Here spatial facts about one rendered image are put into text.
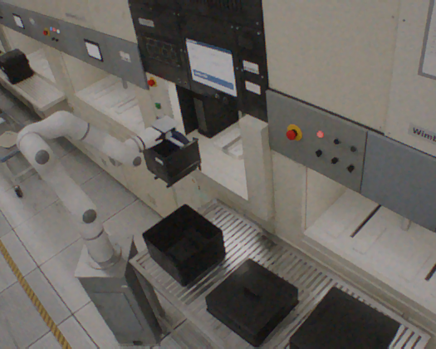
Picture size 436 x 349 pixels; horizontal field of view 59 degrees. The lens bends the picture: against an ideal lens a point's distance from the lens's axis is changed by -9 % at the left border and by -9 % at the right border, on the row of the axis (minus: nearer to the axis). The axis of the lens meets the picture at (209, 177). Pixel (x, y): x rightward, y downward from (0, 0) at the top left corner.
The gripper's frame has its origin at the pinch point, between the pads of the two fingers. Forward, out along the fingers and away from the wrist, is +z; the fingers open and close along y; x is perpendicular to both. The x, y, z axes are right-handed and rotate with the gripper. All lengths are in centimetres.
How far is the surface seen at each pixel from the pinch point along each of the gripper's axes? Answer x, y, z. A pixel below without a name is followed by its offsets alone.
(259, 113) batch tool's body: 18, 49, 15
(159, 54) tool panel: 29.7, -14.6, 15.0
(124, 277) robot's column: -52, 17, -54
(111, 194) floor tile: -125, -129, 5
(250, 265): -39, 65, -13
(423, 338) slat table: -49, 140, 10
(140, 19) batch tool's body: 47, -25, 15
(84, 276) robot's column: -49, 3, -69
